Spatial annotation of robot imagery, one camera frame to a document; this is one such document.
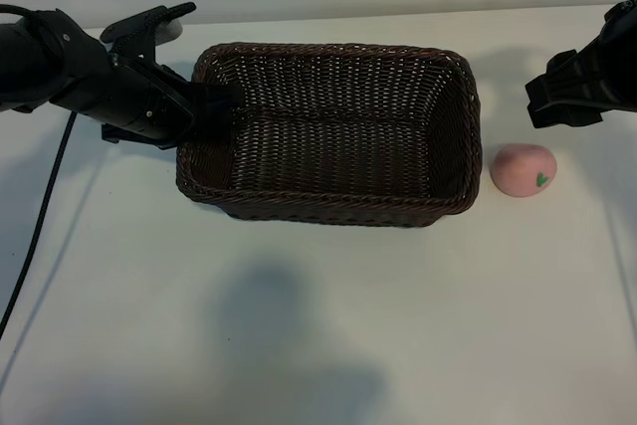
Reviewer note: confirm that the pink peach with green mark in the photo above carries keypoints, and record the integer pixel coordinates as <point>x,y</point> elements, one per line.
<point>520,168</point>

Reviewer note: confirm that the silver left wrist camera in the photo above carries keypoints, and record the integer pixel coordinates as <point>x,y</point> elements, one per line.
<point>169,31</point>

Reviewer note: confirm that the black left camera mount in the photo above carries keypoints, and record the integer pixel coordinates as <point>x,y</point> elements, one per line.
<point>134,29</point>

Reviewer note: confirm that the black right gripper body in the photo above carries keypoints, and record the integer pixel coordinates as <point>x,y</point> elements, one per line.
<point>619,62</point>

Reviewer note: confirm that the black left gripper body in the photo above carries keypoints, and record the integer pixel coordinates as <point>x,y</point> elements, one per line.
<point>129,101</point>

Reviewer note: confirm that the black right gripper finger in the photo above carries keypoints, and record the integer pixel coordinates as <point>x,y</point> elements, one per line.
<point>572,64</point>
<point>565,101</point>

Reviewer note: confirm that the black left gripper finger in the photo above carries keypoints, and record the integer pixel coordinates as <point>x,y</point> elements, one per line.
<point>214,101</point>

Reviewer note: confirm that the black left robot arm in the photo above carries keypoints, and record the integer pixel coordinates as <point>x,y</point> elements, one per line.
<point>30,62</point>

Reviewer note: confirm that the dark brown wicker basket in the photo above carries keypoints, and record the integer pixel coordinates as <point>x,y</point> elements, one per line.
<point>328,146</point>

